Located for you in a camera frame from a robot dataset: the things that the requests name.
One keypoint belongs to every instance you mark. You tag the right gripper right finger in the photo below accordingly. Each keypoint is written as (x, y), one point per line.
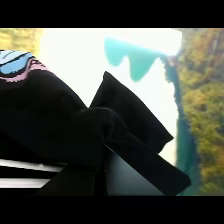
(130, 176)

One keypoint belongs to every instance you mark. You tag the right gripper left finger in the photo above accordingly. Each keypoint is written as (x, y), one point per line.
(71, 181)

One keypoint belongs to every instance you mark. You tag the black long-sleeved shirt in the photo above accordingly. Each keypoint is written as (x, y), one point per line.
(43, 120)

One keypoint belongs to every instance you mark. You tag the silver frame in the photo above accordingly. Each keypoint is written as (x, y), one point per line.
(23, 182)

